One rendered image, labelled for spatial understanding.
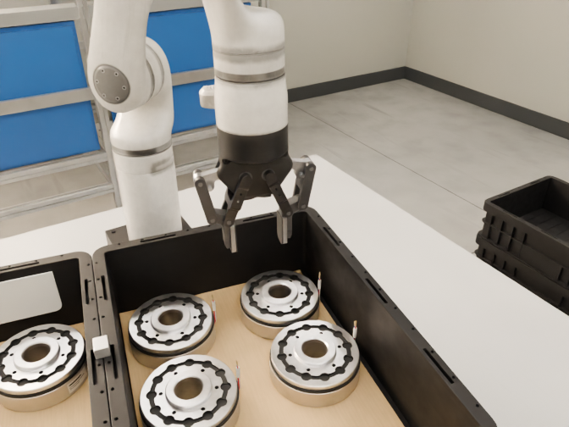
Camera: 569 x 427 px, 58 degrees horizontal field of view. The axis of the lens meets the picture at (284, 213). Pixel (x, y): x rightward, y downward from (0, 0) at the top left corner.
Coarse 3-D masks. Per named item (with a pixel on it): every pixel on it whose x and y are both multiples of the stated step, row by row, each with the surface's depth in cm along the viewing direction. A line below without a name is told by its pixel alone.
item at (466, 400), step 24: (264, 216) 71; (312, 216) 70; (144, 240) 66; (168, 240) 66; (336, 240) 66; (96, 264) 61; (360, 264) 61; (96, 288) 58; (384, 312) 55; (408, 336) 51; (120, 360) 49; (432, 360) 50; (120, 384) 46; (456, 384) 46; (120, 408) 44; (480, 408) 44
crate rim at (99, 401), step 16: (64, 256) 63; (80, 256) 63; (0, 272) 60; (16, 272) 60; (80, 272) 60; (96, 304) 55; (96, 320) 53; (96, 336) 51; (96, 368) 50; (96, 384) 48; (96, 400) 45; (96, 416) 43
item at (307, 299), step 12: (264, 276) 71; (276, 276) 71; (288, 276) 70; (300, 276) 70; (252, 288) 68; (300, 288) 68; (312, 288) 68; (252, 300) 66; (300, 300) 66; (312, 300) 66; (252, 312) 64; (264, 312) 65; (276, 312) 64; (288, 312) 64; (300, 312) 64
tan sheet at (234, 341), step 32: (224, 288) 73; (128, 320) 67; (224, 320) 67; (320, 320) 67; (128, 352) 63; (224, 352) 63; (256, 352) 63; (256, 384) 59; (256, 416) 55; (288, 416) 55; (320, 416) 55; (352, 416) 55; (384, 416) 55
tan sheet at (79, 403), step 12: (72, 324) 67; (84, 336) 65; (84, 384) 59; (72, 396) 57; (84, 396) 57; (0, 408) 56; (48, 408) 56; (60, 408) 56; (72, 408) 56; (84, 408) 56; (0, 420) 55; (12, 420) 55; (24, 420) 55; (36, 420) 55; (48, 420) 55; (60, 420) 55; (72, 420) 55; (84, 420) 55
